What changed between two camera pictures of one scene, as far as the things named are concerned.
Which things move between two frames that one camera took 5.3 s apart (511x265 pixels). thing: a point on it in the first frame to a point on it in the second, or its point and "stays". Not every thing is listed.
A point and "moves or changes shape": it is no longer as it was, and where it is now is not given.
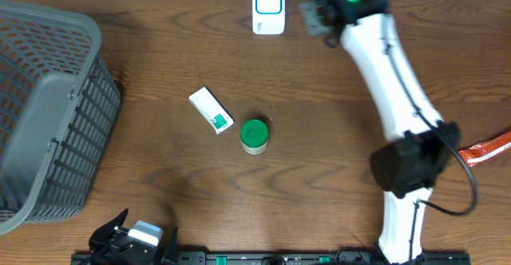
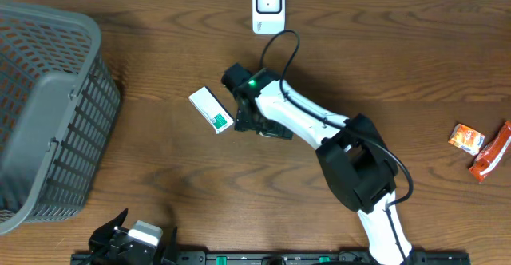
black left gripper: x=98 y=239 stays
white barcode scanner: x=268 y=7 stays
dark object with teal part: x=267 y=258 stays
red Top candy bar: x=493 y=147 moves or changes shape
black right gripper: x=317 y=6 to x=243 y=121
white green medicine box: x=208 y=105 stays
